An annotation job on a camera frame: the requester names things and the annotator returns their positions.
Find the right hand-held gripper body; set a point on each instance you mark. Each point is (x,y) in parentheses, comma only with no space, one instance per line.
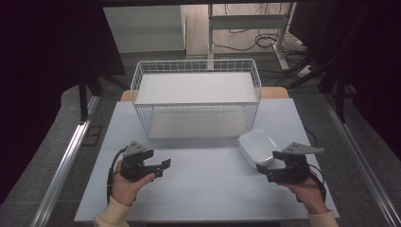
(296,168)

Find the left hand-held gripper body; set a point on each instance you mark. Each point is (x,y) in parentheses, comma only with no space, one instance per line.
(134,164)

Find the white plastic container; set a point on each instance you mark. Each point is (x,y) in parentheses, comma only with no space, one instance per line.
(257,146)

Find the person's left hand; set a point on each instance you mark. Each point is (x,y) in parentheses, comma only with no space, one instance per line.
(124,189)

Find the person's right hand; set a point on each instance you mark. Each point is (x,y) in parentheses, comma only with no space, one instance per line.
(310,194)

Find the black metal stand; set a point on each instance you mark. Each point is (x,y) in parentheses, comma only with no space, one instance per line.
(83,97)
(339,94)

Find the white power strip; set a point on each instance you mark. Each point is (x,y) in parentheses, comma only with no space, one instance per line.
(304,71)

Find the black curtain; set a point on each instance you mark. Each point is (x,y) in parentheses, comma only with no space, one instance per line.
(372,63)
(41,63)

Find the white cabinet panel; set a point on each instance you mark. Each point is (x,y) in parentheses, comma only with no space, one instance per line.
(143,28)

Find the aluminium rail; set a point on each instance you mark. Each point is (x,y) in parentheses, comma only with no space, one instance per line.
(63,164)
(362,164)

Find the white metal desk frame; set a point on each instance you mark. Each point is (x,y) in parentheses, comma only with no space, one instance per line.
(247,22)

